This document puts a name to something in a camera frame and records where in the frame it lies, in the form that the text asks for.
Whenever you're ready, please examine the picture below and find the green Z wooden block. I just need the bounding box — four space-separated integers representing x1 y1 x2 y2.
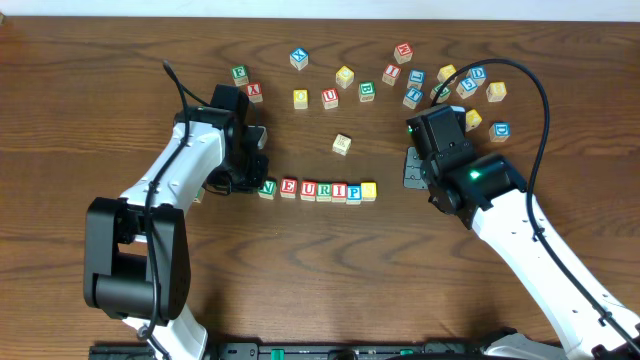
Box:
430 83 451 104

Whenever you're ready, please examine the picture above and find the blue L wooden block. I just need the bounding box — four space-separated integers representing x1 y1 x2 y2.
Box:
407 69 426 90

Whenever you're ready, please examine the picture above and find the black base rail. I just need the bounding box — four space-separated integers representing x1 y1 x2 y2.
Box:
88 341 501 360

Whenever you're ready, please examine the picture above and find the blue T wooden block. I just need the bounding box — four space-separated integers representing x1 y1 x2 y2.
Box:
403 87 424 109

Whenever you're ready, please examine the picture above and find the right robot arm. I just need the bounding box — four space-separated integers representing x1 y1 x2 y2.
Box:
407 104 639 359

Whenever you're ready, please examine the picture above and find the blue X wooden block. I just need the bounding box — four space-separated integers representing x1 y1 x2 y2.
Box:
289 48 309 71

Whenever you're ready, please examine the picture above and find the blue 5 wooden block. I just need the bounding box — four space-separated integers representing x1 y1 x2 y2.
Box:
456 77 478 99

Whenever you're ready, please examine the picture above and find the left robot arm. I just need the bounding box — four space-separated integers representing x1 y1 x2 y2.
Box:
83 85 268 359

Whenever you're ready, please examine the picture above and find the red u block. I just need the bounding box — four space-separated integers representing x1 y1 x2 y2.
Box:
321 88 339 110
300 181 318 202

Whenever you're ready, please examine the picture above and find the green J wooden block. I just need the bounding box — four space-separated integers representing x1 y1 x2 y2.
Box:
194 187 205 203

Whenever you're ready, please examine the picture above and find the red E wooden block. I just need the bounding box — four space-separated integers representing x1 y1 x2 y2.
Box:
280 178 298 199

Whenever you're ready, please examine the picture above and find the yellow C wooden block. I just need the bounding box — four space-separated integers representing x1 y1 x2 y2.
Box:
336 65 355 89

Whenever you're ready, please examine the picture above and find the red M wooden block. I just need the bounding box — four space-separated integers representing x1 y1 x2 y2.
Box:
394 42 414 64

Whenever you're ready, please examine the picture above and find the yellow M wooden block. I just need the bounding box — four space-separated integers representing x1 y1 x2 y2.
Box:
437 64 456 83

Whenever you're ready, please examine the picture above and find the red Y wooden block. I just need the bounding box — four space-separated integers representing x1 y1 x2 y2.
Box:
246 82 263 103

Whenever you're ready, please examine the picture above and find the yellow O wooden block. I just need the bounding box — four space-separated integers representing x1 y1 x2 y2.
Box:
293 89 309 110

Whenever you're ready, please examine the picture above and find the blue d block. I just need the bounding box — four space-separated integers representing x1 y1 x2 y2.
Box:
467 66 487 86
489 122 511 142

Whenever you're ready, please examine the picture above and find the green B wooden block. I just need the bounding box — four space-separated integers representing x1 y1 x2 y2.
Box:
358 81 376 102

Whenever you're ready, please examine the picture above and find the green N wooden block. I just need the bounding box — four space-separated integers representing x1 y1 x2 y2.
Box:
258 179 277 200

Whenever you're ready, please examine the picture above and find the plain side yellow block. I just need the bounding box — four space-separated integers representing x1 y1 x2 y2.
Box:
332 134 352 156

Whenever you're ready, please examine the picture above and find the yellow 8 wooden block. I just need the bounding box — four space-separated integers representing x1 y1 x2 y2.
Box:
486 82 508 103

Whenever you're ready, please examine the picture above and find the blue P wooden block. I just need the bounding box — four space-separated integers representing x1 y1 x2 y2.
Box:
346 185 362 205

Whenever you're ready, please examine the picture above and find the blue D block far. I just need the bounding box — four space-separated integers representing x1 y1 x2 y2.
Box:
467 66 487 86

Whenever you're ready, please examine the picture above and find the yellow W wooden block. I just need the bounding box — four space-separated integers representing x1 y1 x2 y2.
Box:
465 109 482 132

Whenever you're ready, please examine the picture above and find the green F wooden block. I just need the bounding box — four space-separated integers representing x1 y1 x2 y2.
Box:
231 65 249 87

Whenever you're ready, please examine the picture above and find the green R wooden block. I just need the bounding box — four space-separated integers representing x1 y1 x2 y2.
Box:
316 183 332 202

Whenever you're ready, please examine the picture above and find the red i block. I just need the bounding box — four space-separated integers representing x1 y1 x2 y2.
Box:
331 183 348 203
382 64 401 86

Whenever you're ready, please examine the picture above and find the blue D block near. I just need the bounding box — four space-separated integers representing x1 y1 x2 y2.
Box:
489 122 511 142

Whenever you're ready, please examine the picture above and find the yellow S wooden block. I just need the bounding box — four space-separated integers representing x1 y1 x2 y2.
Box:
360 182 378 202

